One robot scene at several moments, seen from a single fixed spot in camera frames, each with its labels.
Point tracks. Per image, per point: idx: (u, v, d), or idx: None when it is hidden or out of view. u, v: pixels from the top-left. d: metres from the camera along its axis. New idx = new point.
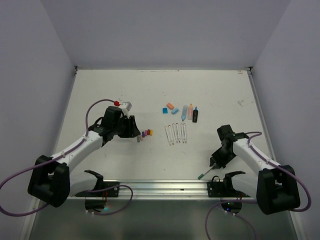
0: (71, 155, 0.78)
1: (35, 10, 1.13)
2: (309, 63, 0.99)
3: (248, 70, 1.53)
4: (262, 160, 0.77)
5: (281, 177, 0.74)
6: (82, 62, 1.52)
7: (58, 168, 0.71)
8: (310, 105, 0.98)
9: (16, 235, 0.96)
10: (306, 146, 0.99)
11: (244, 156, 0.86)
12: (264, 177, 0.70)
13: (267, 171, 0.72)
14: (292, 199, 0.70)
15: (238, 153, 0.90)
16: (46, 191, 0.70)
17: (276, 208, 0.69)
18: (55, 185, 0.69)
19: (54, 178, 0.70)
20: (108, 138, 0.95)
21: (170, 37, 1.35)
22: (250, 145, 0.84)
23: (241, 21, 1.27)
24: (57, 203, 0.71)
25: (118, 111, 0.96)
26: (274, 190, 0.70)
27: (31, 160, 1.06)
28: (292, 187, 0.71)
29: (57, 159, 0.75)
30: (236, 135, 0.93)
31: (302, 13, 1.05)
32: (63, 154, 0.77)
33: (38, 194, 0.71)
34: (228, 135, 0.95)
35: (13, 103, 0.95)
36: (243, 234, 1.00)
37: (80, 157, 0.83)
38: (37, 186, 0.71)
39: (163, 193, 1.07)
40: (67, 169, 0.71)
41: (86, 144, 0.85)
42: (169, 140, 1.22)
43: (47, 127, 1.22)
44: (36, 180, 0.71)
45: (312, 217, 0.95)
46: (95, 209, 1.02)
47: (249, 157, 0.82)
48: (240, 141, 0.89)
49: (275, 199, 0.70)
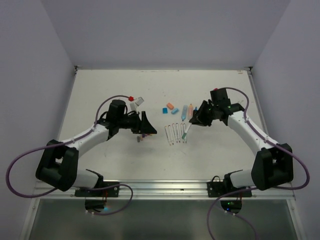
0: (80, 142, 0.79)
1: (35, 10, 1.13)
2: (309, 63, 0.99)
3: (248, 70, 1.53)
4: (260, 138, 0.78)
5: (278, 154, 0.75)
6: (82, 62, 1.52)
7: (68, 151, 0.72)
8: (310, 105, 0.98)
9: (16, 235, 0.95)
10: (306, 146, 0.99)
11: (241, 133, 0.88)
12: (262, 157, 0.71)
13: (266, 151, 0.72)
14: (286, 176, 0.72)
15: (233, 126, 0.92)
16: (54, 174, 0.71)
17: (271, 185, 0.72)
18: (65, 167, 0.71)
19: (64, 160, 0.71)
20: (113, 133, 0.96)
21: (170, 37, 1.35)
22: (246, 120, 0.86)
23: (241, 21, 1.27)
24: (65, 187, 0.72)
25: (121, 105, 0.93)
26: (270, 169, 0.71)
27: (31, 160, 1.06)
28: (288, 164, 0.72)
29: (66, 144, 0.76)
30: (231, 107, 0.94)
31: (302, 13, 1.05)
32: (72, 139, 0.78)
33: (46, 177, 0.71)
34: (223, 107, 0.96)
35: (12, 103, 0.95)
36: (243, 234, 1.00)
37: (87, 146, 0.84)
38: (46, 169, 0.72)
39: (163, 192, 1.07)
40: (76, 152, 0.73)
41: (94, 134, 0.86)
42: (169, 140, 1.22)
43: (47, 127, 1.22)
44: (45, 163, 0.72)
45: (312, 218, 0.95)
46: (95, 209, 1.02)
47: (247, 134, 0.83)
48: (236, 115, 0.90)
49: (271, 177, 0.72)
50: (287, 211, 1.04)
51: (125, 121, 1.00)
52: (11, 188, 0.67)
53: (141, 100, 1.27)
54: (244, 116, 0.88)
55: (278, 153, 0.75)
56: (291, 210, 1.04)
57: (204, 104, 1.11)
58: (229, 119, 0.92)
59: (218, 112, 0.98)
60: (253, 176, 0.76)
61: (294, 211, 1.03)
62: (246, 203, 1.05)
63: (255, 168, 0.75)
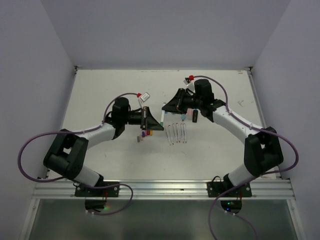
0: (89, 134, 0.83)
1: (35, 9, 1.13)
2: (309, 62, 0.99)
3: (248, 70, 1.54)
4: (246, 126, 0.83)
5: (264, 139, 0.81)
6: (81, 62, 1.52)
7: (78, 140, 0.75)
8: (310, 105, 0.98)
9: (16, 235, 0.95)
10: (306, 145, 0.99)
11: (227, 125, 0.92)
12: (251, 143, 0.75)
13: (253, 137, 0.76)
14: (277, 158, 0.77)
15: (219, 121, 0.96)
16: (62, 162, 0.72)
17: (264, 169, 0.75)
18: (73, 155, 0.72)
19: (73, 149, 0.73)
20: (119, 133, 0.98)
21: (170, 37, 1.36)
22: (230, 112, 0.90)
23: (241, 21, 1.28)
24: (69, 176, 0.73)
25: (124, 105, 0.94)
26: (261, 153, 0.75)
27: (32, 160, 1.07)
28: (276, 146, 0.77)
29: (76, 134, 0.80)
30: (215, 104, 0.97)
31: (302, 12, 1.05)
32: (82, 131, 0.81)
33: (53, 164, 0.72)
34: (207, 105, 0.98)
35: (12, 102, 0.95)
36: (244, 234, 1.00)
37: (96, 140, 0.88)
38: (54, 156, 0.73)
39: (163, 192, 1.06)
40: (86, 142, 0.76)
41: (102, 130, 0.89)
42: (169, 140, 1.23)
43: (47, 126, 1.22)
44: (54, 150, 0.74)
45: (312, 218, 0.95)
46: (95, 209, 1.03)
47: (234, 125, 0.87)
48: (219, 110, 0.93)
49: (263, 161, 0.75)
50: (288, 211, 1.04)
51: (129, 118, 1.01)
52: (20, 168, 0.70)
53: (149, 97, 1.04)
54: (228, 110, 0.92)
55: (265, 137, 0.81)
56: (291, 210, 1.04)
57: (182, 93, 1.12)
58: (214, 115, 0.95)
59: (203, 110, 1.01)
60: (245, 162, 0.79)
61: (295, 212, 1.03)
62: (246, 203, 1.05)
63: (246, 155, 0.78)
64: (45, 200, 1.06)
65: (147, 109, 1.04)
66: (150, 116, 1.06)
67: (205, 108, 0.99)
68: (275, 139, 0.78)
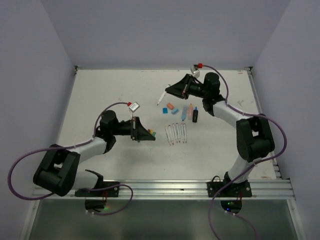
0: (81, 148, 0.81)
1: (35, 9, 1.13)
2: (309, 61, 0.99)
3: (248, 70, 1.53)
4: (238, 113, 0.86)
5: (257, 126, 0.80)
6: (82, 62, 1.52)
7: (70, 155, 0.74)
8: (311, 104, 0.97)
9: (16, 235, 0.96)
10: (306, 145, 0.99)
11: (226, 117, 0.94)
12: (242, 125, 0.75)
13: (245, 120, 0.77)
14: (267, 143, 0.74)
15: (219, 114, 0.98)
16: (53, 178, 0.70)
17: (254, 151, 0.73)
18: (66, 170, 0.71)
19: (65, 164, 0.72)
20: (110, 146, 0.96)
21: (170, 38, 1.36)
22: (227, 104, 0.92)
23: (241, 21, 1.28)
24: (62, 192, 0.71)
25: (111, 120, 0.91)
26: (251, 136, 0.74)
27: (32, 160, 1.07)
28: (267, 132, 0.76)
29: (68, 148, 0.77)
30: (217, 100, 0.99)
31: (303, 12, 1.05)
32: (74, 145, 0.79)
33: (43, 181, 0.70)
34: (210, 99, 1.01)
35: (12, 103, 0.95)
36: (243, 234, 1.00)
37: (88, 154, 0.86)
38: (44, 173, 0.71)
39: (163, 193, 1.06)
40: (78, 156, 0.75)
41: (93, 144, 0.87)
42: (169, 140, 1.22)
43: (47, 126, 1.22)
44: (44, 166, 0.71)
45: (312, 218, 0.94)
46: (95, 209, 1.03)
47: (229, 116, 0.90)
48: (219, 103, 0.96)
49: (254, 144, 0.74)
50: (287, 211, 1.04)
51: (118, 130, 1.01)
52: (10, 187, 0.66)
53: (138, 107, 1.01)
54: (225, 100, 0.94)
55: (257, 124, 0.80)
56: (291, 210, 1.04)
57: (190, 79, 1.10)
58: (213, 108, 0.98)
59: (205, 104, 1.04)
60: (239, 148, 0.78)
61: (294, 212, 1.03)
62: (246, 203, 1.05)
63: (239, 140, 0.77)
64: (45, 200, 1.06)
65: (136, 119, 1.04)
66: (140, 126, 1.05)
67: (207, 103, 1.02)
68: (266, 124, 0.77)
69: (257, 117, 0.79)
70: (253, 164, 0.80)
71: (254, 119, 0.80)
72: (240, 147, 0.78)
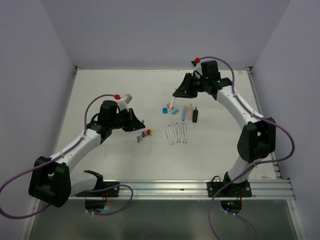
0: (70, 155, 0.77)
1: (35, 9, 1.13)
2: (309, 61, 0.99)
3: (248, 70, 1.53)
4: (247, 113, 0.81)
5: (262, 128, 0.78)
6: (82, 62, 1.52)
7: (57, 168, 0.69)
8: (311, 104, 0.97)
9: (16, 235, 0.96)
10: (306, 145, 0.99)
11: (229, 107, 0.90)
12: (249, 131, 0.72)
13: (252, 125, 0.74)
14: (269, 147, 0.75)
15: (222, 102, 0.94)
16: (47, 193, 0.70)
17: (255, 155, 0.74)
18: (56, 185, 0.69)
19: (55, 179, 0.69)
20: (106, 135, 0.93)
21: (170, 38, 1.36)
22: (235, 94, 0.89)
23: (241, 21, 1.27)
24: (58, 203, 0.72)
25: (113, 106, 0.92)
26: (255, 141, 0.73)
27: (32, 160, 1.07)
28: (271, 136, 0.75)
29: (55, 160, 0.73)
30: (221, 82, 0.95)
31: (303, 12, 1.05)
32: (61, 154, 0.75)
33: (39, 195, 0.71)
34: (213, 81, 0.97)
35: (12, 103, 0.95)
36: (243, 234, 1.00)
37: (84, 151, 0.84)
38: (38, 187, 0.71)
39: (163, 193, 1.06)
40: (66, 168, 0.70)
41: (85, 142, 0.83)
42: (169, 140, 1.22)
43: (47, 127, 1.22)
44: (36, 181, 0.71)
45: (312, 218, 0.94)
46: (95, 209, 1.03)
47: (234, 107, 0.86)
48: (225, 90, 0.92)
49: (256, 148, 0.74)
50: (287, 211, 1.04)
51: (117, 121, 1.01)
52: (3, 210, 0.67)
53: (130, 97, 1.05)
54: (233, 91, 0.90)
55: (263, 126, 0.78)
56: (291, 210, 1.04)
57: (189, 77, 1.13)
58: (218, 95, 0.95)
59: (208, 87, 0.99)
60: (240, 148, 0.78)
61: (294, 212, 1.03)
62: (246, 203, 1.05)
63: (242, 141, 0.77)
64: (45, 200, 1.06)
65: (132, 111, 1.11)
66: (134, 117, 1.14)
67: (210, 86, 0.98)
68: (272, 129, 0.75)
69: (265, 121, 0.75)
70: (252, 164, 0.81)
71: (261, 121, 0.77)
72: (242, 148, 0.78)
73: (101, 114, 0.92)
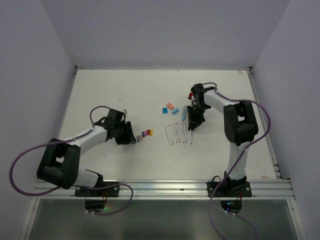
0: (81, 140, 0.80)
1: (35, 9, 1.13)
2: (309, 62, 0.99)
3: (248, 70, 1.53)
4: (227, 101, 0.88)
5: (242, 111, 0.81)
6: (81, 62, 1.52)
7: (70, 148, 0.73)
8: (310, 104, 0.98)
9: (16, 235, 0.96)
10: (307, 144, 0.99)
11: (214, 104, 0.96)
12: (228, 110, 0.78)
13: (230, 105, 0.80)
14: (252, 127, 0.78)
15: (209, 102, 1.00)
16: (56, 173, 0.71)
17: (239, 135, 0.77)
18: (67, 164, 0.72)
19: (66, 158, 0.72)
20: (112, 135, 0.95)
21: (170, 38, 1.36)
22: (216, 92, 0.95)
23: (241, 21, 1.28)
24: (66, 185, 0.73)
25: (120, 112, 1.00)
26: (236, 121, 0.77)
27: (32, 159, 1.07)
28: (251, 115, 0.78)
29: (67, 142, 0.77)
30: (206, 88, 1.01)
31: (302, 12, 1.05)
32: (73, 138, 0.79)
33: (48, 176, 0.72)
34: (200, 89, 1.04)
35: (12, 103, 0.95)
36: (243, 234, 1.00)
37: (91, 144, 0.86)
38: (48, 168, 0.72)
39: (163, 193, 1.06)
40: (78, 149, 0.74)
41: (93, 133, 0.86)
42: (169, 140, 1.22)
43: (48, 126, 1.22)
44: (46, 162, 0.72)
45: (313, 218, 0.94)
46: (95, 209, 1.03)
47: (217, 101, 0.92)
48: (209, 91, 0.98)
49: (239, 128, 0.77)
50: (287, 211, 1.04)
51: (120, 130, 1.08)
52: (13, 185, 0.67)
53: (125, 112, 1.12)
54: (215, 89, 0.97)
55: (243, 110, 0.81)
56: (291, 210, 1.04)
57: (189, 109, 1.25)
58: (204, 97, 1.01)
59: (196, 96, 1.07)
60: (227, 132, 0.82)
61: (294, 211, 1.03)
62: (246, 204, 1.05)
63: (226, 125, 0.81)
64: (44, 200, 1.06)
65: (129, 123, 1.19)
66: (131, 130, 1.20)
67: (197, 93, 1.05)
68: (250, 108, 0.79)
69: (243, 103, 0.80)
70: (243, 149, 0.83)
71: (240, 105, 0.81)
72: (228, 131, 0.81)
73: (108, 117, 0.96)
